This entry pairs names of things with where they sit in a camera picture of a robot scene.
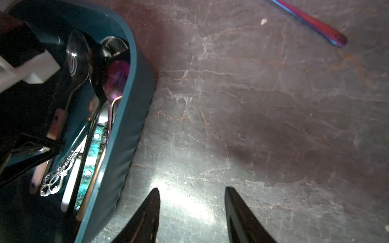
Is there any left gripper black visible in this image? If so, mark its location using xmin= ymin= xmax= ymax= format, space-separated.
xmin=1 ymin=12 xmax=65 ymax=187

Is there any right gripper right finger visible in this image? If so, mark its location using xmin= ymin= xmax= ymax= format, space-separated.
xmin=224 ymin=187 xmax=276 ymax=243

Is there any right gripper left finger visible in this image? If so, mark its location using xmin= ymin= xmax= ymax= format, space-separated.
xmin=112 ymin=188 xmax=161 ymax=243

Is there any rose gold spoon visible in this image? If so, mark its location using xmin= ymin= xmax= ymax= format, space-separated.
xmin=75 ymin=96 xmax=121 ymax=222

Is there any ornate silver spoon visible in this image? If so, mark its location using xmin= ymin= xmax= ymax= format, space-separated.
xmin=39 ymin=121 xmax=92 ymax=197

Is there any teal plastic storage box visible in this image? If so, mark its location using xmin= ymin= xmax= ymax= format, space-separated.
xmin=1 ymin=1 xmax=155 ymax=243

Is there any rainbow iridescent spoon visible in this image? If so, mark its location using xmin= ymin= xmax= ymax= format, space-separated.
xmin=272 ymin=0 xmax=348 ymax=48

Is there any white handled spoon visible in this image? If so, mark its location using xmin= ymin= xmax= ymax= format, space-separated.
xmin=60 ymin=142 xmax=85 ymax=213

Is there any purple iridescent spoon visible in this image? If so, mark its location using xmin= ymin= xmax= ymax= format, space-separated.
xmin=102 ymin=60 xmax=130 ymax=134

